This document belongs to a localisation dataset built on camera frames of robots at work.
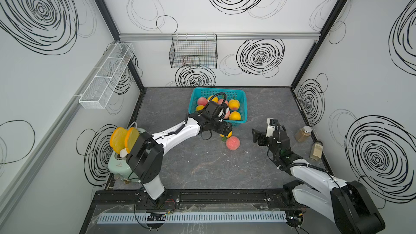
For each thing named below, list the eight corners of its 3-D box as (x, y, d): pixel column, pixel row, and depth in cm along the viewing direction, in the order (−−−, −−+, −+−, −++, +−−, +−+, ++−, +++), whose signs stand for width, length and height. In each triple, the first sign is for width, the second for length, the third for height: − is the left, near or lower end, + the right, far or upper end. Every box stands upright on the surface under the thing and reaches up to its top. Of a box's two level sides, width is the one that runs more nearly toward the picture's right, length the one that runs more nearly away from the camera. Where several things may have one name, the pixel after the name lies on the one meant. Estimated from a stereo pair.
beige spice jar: (308, 157, 89) (312, 154, 86) (312, 142, 95) (315, 138, 92) (317, 161, 87) (321, 158, 84) (320, 145, 93) (324, 142, 90)
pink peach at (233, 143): (226, 151, 90) (227, 146, 86) (225, 141, 94) (226, 136, 90) (239, 151, 90) (240, 146, 86) (237, 141, 94) (239, 136, 90)
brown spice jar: (295, 142, 95) (303, 134, 86) (292, 135, 98) (300, 125, 90) (304, 142, 95) (313, 134, 86) (301, 135, 98) (310, 125, 90)
